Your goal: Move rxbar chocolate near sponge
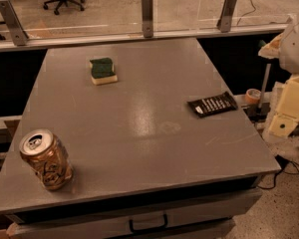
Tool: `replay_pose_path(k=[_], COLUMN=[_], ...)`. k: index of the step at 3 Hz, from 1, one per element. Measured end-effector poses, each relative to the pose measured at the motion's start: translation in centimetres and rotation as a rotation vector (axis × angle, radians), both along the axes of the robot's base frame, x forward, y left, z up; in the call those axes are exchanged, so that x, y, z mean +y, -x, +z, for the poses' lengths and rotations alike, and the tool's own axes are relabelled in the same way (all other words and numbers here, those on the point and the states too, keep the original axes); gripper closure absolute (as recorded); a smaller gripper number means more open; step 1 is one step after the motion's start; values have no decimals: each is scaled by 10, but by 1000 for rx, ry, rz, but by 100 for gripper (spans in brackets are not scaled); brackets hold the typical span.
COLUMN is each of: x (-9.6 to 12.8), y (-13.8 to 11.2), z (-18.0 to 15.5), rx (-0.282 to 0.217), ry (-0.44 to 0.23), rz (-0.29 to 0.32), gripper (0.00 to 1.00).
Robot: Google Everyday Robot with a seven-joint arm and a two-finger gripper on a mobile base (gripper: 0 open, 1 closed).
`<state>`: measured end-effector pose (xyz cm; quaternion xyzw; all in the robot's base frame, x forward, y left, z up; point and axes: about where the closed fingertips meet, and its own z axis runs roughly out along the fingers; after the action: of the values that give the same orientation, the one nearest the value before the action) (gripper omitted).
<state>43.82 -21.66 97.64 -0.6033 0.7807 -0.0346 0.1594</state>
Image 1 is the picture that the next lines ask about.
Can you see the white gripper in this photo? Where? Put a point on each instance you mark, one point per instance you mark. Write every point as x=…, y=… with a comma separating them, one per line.
x=297, y=49

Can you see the black rxbar chocolate wrapper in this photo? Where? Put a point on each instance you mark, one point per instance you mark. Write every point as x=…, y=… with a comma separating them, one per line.
x=215, y=105

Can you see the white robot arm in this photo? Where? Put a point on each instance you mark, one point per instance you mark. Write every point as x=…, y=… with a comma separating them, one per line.
x=285, y=48

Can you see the green and yellow sponge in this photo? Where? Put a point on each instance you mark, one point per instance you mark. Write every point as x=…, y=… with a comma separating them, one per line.
x=102, y=71

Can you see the roll of tan tape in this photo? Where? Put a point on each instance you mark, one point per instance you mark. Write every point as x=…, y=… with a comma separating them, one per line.
x=252, y=96

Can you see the brown aluminium drink can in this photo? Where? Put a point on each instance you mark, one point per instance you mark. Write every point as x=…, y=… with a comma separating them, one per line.
x=47, y=157

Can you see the clear acrylic barrier panel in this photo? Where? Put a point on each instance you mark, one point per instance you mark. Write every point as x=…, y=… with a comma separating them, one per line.
x=118, y=17

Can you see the grey metal upright post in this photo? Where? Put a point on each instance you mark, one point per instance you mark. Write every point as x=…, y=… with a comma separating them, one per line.
x=263, y=88

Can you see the grey drawer with black handle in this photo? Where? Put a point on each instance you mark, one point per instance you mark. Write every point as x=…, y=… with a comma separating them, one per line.
x=208, y=217

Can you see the right metal panel bracket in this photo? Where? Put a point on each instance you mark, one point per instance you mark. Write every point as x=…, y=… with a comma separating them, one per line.
x=225, y=19

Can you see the metal panel bracket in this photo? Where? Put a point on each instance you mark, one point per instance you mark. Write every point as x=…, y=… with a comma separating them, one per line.
x=225, y=19
x=147, y=12
x=17, y=33

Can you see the middle metal panel bracket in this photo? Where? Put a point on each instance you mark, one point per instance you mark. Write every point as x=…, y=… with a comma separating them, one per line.
x=147, y=12

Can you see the left metal panel bracket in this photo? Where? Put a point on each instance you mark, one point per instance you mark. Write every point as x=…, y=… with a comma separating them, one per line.
x=17, y=33

